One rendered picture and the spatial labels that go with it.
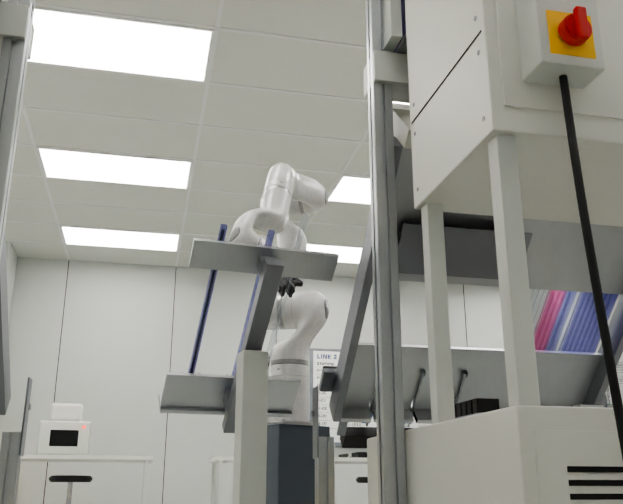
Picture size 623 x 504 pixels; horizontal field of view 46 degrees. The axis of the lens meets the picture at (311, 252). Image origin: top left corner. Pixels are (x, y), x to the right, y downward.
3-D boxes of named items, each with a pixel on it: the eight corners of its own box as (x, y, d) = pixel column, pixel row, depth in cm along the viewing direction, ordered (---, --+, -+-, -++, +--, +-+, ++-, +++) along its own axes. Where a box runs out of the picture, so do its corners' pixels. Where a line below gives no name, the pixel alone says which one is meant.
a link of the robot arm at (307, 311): (275, 369, 237) (276, 297, 244) (332, 367, 233) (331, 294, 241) (265, 363, 226) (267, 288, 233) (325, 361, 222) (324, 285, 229)
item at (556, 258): (371, 287, 163) (366, 275, 167) (635, 303, 176) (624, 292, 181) (402, 146, 148) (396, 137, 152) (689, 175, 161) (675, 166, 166)
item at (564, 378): (339, 411, 181) (337, 402, 184) (581, 416, 195) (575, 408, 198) (353, 347, 173) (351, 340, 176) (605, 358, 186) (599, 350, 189)
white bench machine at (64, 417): (36, 456, 675) (42, 405, 689) (86, 457, 688) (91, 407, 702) (35, 455, 642) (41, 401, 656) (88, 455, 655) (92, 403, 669)
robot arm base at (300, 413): (246, 427, 227) (247, 367, 233) (298, 430, 237) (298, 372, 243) (278, 423, 212) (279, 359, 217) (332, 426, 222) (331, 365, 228)
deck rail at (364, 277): (332, 421, 179) (328, 405, 185) (340, 422, 180) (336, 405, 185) (393, 145, 147) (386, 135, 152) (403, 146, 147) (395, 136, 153)
